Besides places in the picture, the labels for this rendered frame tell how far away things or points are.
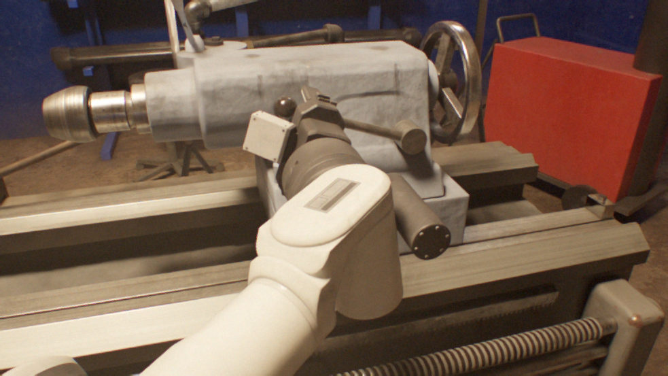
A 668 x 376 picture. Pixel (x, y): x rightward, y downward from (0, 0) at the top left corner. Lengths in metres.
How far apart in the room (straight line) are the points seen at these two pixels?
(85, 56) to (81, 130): 2.65
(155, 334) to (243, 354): 0.47
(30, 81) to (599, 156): 3.64
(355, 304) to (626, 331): 0.68
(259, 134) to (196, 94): 0.26
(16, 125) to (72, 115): 3.41
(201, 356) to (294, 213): 0.12
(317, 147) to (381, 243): 0.14
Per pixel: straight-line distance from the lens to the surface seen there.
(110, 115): 0.83
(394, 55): 0.83
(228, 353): 0.31
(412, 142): 0.79
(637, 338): 1.03
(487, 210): 1.27
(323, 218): 0.35
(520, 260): 0.92
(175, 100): 0.79
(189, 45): 0.88
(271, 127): 0.54
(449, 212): 0.88
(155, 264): 1.10
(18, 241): 1.13
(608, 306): 1.04
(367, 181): 0.38
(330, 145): 0.48
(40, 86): 4.09
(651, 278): 2.57
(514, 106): 2.92
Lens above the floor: 1.35
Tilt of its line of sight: 28 degrees down
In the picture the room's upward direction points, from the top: straight up
